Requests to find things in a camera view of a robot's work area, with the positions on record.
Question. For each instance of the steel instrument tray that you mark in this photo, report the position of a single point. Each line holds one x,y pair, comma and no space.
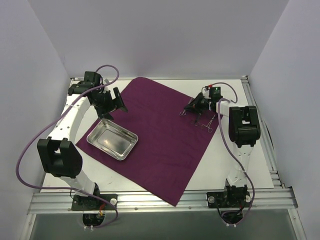
112,139

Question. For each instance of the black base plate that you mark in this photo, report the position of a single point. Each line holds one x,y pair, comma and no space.
224,200
88,203

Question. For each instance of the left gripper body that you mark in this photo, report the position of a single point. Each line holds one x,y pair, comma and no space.
113,103

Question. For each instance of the aluminium rail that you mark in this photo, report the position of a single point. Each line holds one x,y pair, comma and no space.
145,202
265,139

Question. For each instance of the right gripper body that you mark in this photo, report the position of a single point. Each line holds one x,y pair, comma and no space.
200,103

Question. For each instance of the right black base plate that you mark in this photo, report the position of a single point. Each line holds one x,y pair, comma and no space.
224,200

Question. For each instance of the aluminium front rail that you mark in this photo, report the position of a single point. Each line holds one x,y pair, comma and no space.
145,202

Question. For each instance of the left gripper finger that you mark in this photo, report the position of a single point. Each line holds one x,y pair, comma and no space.
118,101
102,114

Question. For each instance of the steel forceps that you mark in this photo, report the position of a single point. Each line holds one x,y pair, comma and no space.
208,125
183,113

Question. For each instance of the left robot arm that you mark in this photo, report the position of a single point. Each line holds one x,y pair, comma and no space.
58,154

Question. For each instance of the steel surgical scissors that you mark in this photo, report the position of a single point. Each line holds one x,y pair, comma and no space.
196,121

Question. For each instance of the aluminium right rail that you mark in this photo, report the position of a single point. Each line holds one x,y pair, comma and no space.
265,139

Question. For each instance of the purple cloth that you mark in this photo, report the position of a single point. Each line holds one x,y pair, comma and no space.
171,154

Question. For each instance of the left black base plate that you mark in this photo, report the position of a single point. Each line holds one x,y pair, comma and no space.
88,203

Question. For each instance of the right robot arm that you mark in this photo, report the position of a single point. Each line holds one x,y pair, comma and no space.
243,131

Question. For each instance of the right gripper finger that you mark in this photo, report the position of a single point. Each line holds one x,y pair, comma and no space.
197,101
194,109

